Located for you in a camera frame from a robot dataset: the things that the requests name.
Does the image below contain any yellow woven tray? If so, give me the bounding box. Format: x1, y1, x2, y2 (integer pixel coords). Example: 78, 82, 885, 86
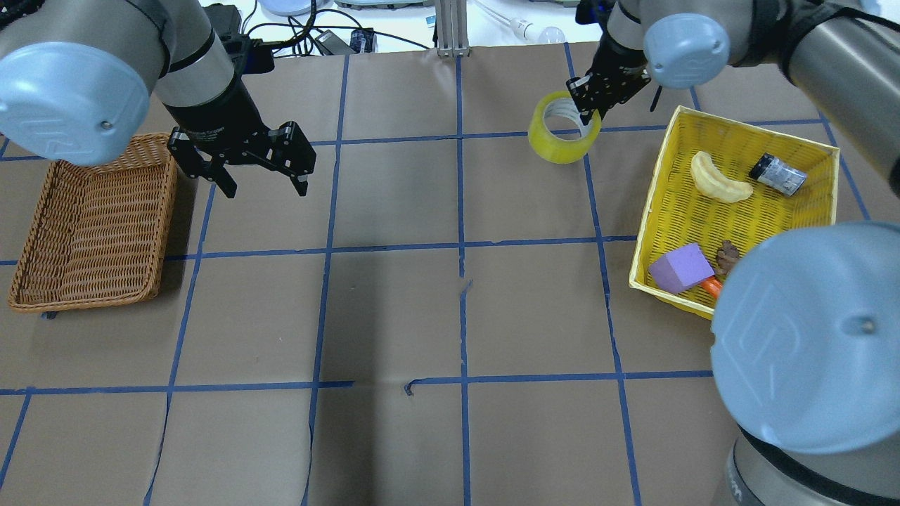
628, 106, 841, 319

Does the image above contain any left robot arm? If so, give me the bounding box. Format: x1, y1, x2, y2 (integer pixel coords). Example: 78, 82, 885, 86
1, 1, 317, 197

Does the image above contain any pale banana slice toy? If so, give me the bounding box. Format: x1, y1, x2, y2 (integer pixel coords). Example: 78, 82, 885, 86
690, 151, 754, 204

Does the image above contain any aluminium frame post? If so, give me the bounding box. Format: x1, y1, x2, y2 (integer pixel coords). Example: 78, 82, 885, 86
434, 0, 470, 58

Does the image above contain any brown toy animal figure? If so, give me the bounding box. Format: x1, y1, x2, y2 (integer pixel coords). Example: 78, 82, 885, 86
714, 240, 742, 278

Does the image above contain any yellow clear tape roll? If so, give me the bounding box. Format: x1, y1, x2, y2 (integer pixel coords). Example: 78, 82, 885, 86
527, 91, 603, 164

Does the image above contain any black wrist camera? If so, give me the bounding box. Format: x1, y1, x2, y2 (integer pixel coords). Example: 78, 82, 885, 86
219, 33, 276, 76
575, 0, 617, 27

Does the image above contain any brown wicker basket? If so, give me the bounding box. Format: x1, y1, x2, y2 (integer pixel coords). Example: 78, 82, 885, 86
8, 134, 178, 313

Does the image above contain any white light bulb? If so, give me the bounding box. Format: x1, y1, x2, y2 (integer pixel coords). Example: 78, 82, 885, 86
508, 18, 567, 44

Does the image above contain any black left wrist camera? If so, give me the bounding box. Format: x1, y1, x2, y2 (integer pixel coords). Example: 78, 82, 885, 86
219, 33, 276, 76

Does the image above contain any purple foam cube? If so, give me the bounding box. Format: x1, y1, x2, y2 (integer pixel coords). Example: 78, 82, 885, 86
648, 242, 714, 294

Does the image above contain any black power adapter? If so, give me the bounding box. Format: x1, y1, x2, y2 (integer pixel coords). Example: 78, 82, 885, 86
313, 30, 354, 56

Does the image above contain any orange toy carrot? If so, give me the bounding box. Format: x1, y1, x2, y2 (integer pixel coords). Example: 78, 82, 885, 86
700, 276, 723, 299

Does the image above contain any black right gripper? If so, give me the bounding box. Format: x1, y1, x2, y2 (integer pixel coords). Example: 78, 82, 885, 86
567, 35, 650, 126

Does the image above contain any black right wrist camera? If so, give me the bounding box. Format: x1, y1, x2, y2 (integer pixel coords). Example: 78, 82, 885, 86
575, 0, 617, 27

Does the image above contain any small black capped bottle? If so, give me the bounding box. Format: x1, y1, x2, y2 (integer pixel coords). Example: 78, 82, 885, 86
749, 153, 808, 197

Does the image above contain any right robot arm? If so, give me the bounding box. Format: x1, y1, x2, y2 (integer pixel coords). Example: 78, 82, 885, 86
567, 1, 898, 505

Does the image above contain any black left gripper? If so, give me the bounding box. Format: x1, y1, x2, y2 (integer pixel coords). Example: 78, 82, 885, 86
166, 77, 317, 199

